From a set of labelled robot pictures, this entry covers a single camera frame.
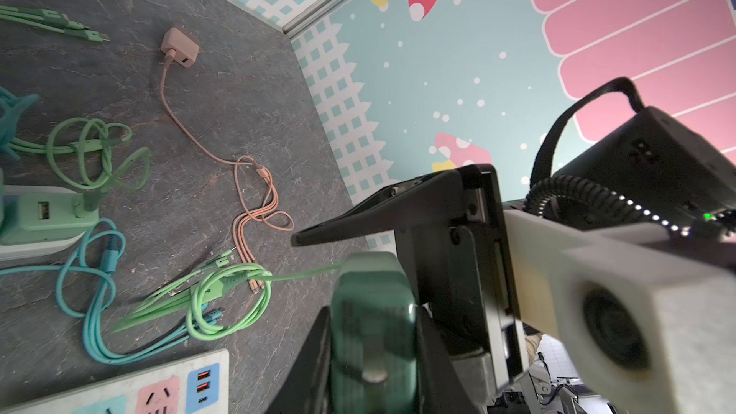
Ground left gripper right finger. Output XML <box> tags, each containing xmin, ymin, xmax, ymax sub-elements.
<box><xmin>416</xmin><ymin>307</ymin><xmax>478</xmax><ymax>413</ymax></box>

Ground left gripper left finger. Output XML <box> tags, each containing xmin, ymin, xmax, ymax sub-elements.
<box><xmin>266</xmin><ymin>307</ymin><xmax>332</xmax><ymax>414</ymax></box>

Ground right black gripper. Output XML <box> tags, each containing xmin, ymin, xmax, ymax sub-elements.
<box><xmin>291</xmin><ymin>164</ymin><xmax>528</xmax><ymax>413</ymax></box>

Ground green charger plug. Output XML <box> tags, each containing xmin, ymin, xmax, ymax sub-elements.
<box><xmin>1</xmin><ymin>193</ymin><xmax>100</xmax><ymax>245</ymax></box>
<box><xmin>330</xmin><ymin>251</ymin><xmax>418</xmax><ymax>413</ymax></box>

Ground pink charger plug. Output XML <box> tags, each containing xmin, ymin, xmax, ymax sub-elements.
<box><xmin>160</xmin><ymin>27</ymin><xmax>200</xmax><ymax>68</ymax></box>

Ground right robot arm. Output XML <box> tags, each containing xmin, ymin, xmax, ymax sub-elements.
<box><xmin>269</xmin><ymin>78</ymin><xmax>735</xmax><ymax>413</ymax></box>

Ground large white multicolour power strip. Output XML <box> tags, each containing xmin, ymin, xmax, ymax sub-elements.
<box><xmin>3</xmin><ymin>349</ymin><xmax>230</xmax><ymax>414</ymax></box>

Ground small white blue power strip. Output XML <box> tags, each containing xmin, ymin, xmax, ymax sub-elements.
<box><xmin>1</xmin><ymin>185</ymin><xmax>100</xmax><ymax>261</ymax></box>

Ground tangled green charging cables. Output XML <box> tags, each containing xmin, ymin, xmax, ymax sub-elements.
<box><xmin>0</xmin><ymin>4</ymin><xmax>343</xmax><ymax>366</ymax></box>

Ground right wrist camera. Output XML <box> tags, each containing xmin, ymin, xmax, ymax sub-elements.
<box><xmin>504</xmin><ymin>210</ymin><xmax>735</xmax><ymax>413</ymax></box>

